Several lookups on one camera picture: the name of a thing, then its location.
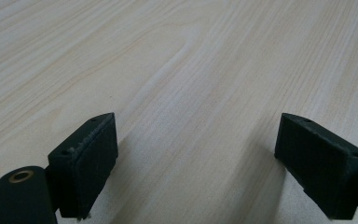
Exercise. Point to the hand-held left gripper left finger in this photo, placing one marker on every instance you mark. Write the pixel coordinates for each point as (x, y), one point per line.
(84, 168)

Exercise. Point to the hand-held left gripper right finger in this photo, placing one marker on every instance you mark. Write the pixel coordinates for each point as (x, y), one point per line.
(320, 168)

